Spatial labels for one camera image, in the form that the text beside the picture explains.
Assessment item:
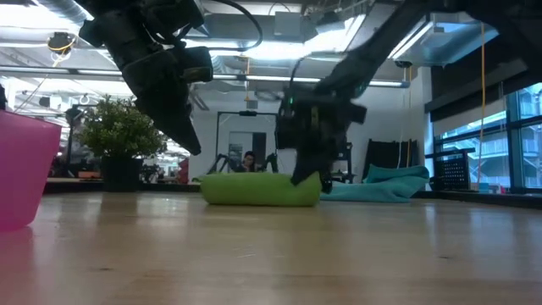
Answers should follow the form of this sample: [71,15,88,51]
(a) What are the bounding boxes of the black background rig frame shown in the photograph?
[215,110,279,175]

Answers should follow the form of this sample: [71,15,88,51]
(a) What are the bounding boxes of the yellow ceiling cord reel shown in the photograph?
[47,31,78,57]

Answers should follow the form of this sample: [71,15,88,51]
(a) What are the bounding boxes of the long ceiling light bar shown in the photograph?
[0,65,411,89]

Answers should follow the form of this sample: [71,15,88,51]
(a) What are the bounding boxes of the yellow hanging cord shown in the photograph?
[405,67,412,169]
[477,23,487,187]

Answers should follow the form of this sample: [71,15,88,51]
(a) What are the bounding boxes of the blue microfiber towel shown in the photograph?
[319,164,430,203]

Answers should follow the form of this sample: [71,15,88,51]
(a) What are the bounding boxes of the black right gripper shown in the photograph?
[279,86,368,195]

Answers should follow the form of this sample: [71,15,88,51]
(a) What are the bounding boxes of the green microfiber towel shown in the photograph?
[192,171,323,208]

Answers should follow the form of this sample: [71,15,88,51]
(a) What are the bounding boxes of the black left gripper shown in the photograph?
[78,12,202,157]

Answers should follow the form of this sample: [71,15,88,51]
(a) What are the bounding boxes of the black leaning panels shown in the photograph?
[363,138,420,181]

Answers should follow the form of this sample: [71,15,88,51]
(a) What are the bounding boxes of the artificial green potted plant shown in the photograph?
[77,95,169,192]

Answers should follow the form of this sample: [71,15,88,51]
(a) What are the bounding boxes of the red chair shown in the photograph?
[176,158,191,186]

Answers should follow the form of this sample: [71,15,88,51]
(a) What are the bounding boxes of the person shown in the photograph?
[235,151,259,174]

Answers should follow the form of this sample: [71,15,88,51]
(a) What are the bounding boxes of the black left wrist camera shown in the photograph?
[177,45,214,84]

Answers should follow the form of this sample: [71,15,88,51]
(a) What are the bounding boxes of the black left camera cable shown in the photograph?
[185,0,263,53]

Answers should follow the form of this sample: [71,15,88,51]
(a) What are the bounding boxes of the black perforated crate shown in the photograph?
[425,147,476,191]

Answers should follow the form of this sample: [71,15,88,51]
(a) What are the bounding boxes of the pink plastic basket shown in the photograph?
[0,109,64,233]

